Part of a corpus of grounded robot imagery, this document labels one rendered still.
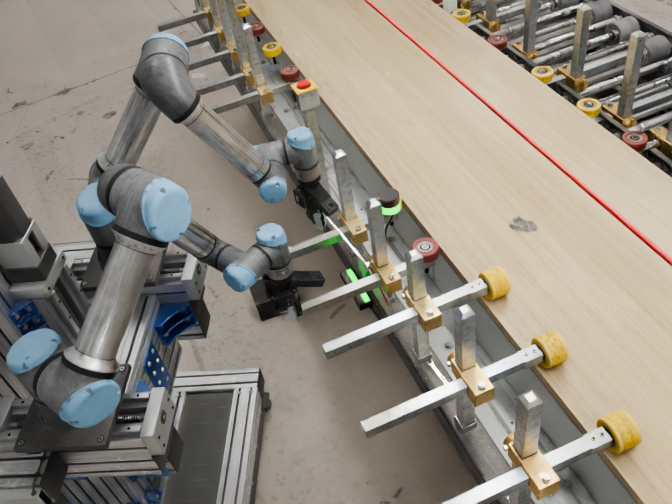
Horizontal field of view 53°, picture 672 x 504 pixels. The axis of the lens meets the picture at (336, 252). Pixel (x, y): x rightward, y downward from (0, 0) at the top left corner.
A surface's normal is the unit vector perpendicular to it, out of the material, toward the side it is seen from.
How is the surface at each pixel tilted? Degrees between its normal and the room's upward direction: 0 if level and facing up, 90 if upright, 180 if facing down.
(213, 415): 0
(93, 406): 95
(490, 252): 0
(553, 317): 0
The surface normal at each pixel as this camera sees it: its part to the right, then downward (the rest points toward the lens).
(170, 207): 0.82, 0.23
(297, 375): -0.14, -0.71
